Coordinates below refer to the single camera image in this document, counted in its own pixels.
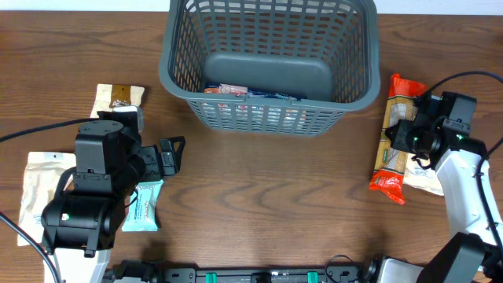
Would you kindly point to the orange spaghetti package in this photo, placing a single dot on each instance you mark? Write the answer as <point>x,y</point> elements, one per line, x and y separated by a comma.
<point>390,165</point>

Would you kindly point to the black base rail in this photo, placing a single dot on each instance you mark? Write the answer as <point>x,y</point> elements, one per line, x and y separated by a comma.
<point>339,268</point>

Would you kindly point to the grey plastic basket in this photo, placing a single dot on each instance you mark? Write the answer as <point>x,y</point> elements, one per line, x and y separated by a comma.
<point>325,50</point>

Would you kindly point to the light blue snack packet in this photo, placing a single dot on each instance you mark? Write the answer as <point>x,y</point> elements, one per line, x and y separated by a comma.
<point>141,216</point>

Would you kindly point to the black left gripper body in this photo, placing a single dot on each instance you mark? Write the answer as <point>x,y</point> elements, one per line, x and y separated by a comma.
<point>152,170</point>

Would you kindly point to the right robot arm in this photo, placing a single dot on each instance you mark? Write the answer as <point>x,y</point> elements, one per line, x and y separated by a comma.
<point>440,133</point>

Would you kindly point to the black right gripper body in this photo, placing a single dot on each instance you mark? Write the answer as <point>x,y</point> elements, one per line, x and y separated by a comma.
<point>409,137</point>

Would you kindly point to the beige resealable pouch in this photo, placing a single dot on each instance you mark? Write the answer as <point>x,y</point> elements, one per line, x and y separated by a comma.
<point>41,176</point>

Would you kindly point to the brown white snack pouch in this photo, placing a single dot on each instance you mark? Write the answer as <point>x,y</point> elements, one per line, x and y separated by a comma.
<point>110,96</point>

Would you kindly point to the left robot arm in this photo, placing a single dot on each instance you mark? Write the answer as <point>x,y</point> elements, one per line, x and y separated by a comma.
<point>89,203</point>

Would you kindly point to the beige powder bag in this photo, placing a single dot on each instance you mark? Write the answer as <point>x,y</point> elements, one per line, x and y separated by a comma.
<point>419,178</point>

